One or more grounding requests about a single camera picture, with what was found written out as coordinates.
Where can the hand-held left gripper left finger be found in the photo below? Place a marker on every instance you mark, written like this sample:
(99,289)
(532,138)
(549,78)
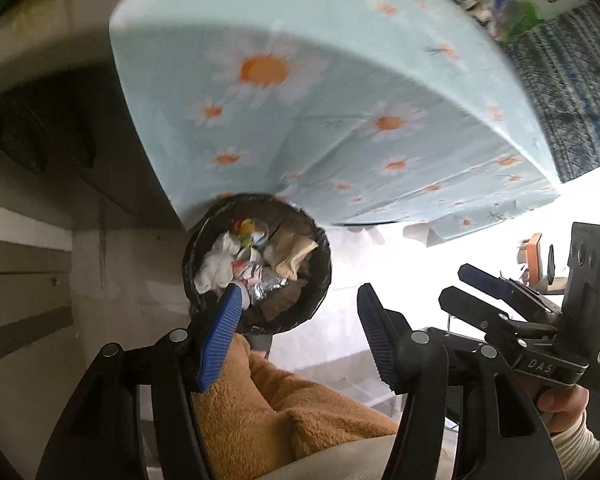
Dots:
(220,342)

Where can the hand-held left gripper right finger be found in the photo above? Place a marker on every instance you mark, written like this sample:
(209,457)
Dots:
(380,347)

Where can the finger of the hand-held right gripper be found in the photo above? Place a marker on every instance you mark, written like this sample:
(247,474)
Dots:
(477,277)
(465,307)

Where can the silver foil cup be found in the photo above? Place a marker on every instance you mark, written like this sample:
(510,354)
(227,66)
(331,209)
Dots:
(270,287)

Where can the white mesh cloth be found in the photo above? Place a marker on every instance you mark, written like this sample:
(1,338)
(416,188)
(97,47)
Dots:
(217,265)

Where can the trash bin with black bag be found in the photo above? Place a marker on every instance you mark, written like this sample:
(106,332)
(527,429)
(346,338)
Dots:
(317,265)

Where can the brown paper bag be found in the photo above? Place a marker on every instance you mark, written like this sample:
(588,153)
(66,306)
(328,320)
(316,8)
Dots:
(290,252)

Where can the person's right forearm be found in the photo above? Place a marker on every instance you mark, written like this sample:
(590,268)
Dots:
(577,444)

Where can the person's right hand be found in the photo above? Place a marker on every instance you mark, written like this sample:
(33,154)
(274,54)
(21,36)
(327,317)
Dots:
(562,407)

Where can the orange brown chair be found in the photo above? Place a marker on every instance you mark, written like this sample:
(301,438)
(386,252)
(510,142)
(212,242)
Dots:
(530,255)

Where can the person's brown fleece leg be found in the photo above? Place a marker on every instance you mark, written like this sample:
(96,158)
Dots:
(280,410)

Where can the person's cream clothing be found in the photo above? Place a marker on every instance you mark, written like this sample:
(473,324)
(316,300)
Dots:
(340,460)

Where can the blue patterned cloth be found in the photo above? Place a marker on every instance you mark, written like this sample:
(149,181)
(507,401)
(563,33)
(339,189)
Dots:
(570,90)

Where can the grey kitchen cabinet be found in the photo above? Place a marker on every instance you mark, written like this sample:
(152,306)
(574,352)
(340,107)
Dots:
(25,260)

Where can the green plastic bag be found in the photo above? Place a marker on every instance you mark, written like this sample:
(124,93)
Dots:
(522,20)

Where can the blue daisy print tablecloth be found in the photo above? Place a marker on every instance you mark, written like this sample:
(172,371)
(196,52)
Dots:
(330,60)

